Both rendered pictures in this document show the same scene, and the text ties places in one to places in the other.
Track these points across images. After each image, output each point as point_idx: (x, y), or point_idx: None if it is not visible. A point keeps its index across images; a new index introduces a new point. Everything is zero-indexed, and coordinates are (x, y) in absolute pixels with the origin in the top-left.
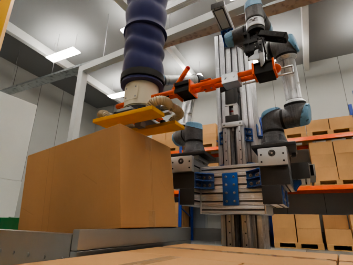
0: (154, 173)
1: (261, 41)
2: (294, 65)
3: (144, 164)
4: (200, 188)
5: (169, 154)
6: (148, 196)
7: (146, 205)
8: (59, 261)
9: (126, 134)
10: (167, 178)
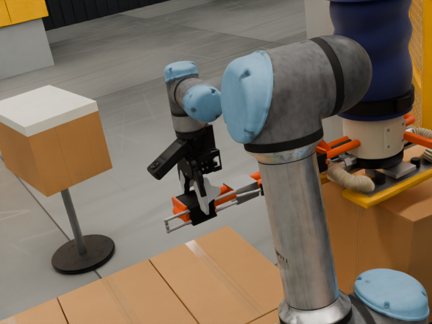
0: (365, 247)
1: (177, 163)
2: (263, 188)
3: (348, 231)
4: None
5: (408, 234)
6: (351, 269)
7: (346, 276)
8: (259, 262)
9: (324, 188)
10: (393, 267)
